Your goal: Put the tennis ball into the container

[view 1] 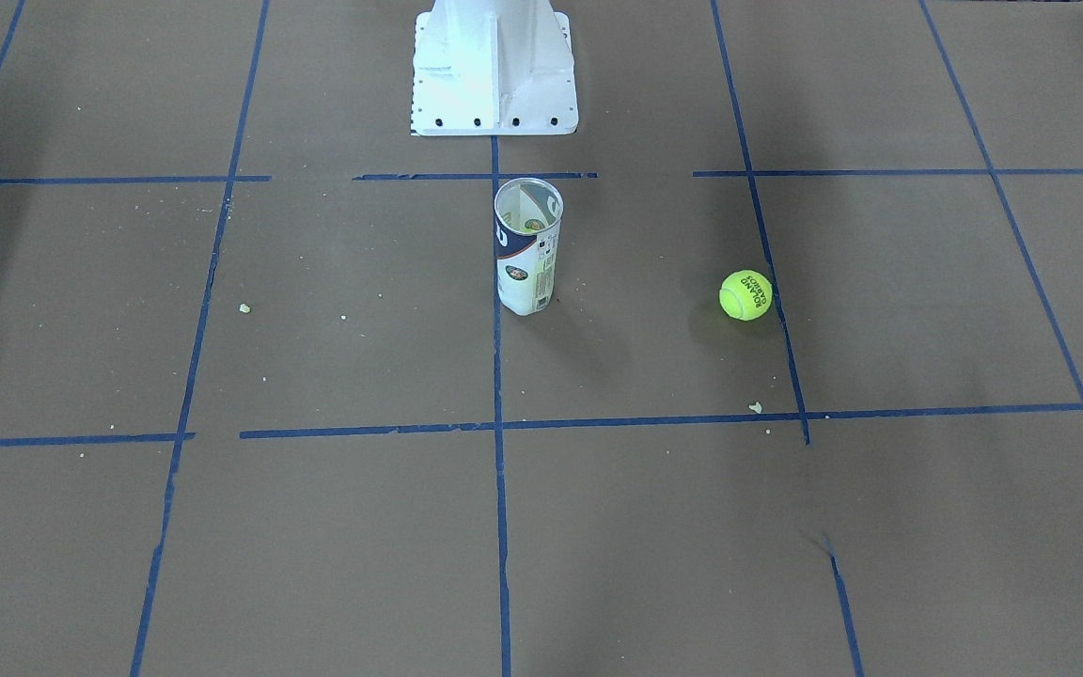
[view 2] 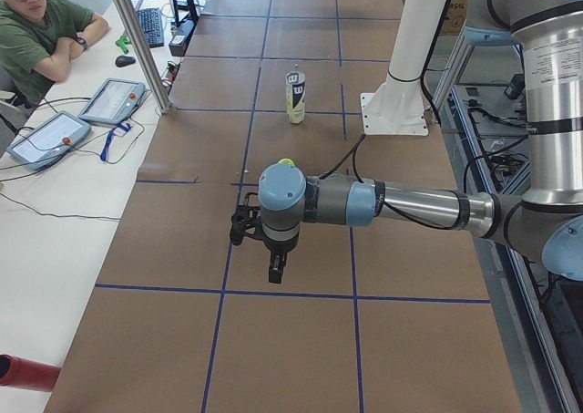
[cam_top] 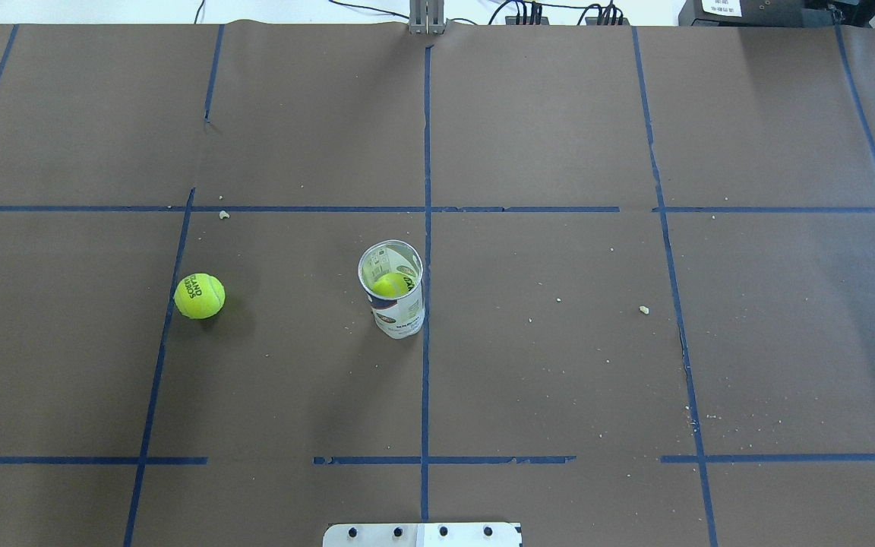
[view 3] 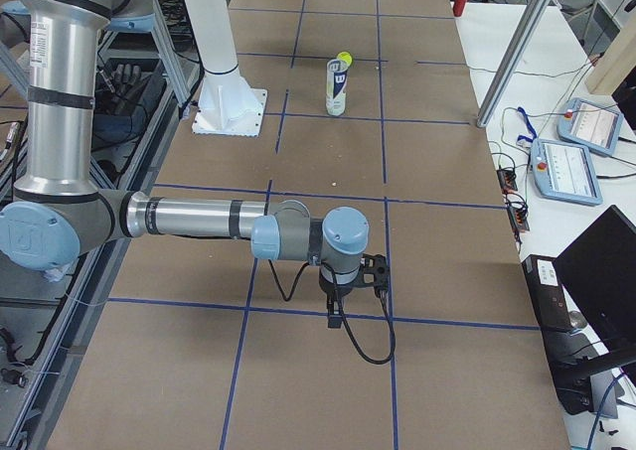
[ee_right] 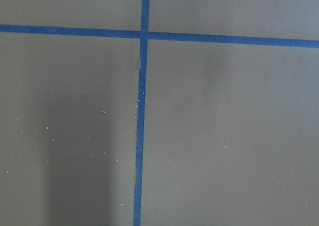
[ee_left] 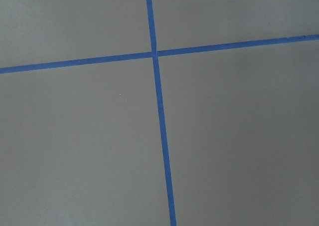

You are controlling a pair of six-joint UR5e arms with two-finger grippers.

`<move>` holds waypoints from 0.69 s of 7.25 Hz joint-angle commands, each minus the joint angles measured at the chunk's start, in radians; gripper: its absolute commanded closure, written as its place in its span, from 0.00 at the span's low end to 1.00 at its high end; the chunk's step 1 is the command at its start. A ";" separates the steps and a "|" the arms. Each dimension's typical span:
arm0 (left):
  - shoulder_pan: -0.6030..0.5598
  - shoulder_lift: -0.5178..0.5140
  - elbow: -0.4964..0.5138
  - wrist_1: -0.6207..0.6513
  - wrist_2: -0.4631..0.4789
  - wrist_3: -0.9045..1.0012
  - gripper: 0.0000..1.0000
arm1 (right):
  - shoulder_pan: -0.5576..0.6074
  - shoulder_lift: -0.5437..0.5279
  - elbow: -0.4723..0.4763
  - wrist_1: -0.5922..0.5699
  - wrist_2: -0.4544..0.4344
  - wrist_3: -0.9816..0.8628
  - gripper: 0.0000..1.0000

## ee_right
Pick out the long crosswise blue tape line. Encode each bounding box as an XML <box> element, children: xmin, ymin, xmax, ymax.
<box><xmin>0</xmin><ymin>24</ymin><xmax>319</xmax><ymax>48</ymax></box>

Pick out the central lengthwise blue tape line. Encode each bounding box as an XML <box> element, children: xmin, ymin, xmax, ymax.
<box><xmin>133</xmin><ymin>0</ymin><xmax>150</xmax><ymax>226</ymax></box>

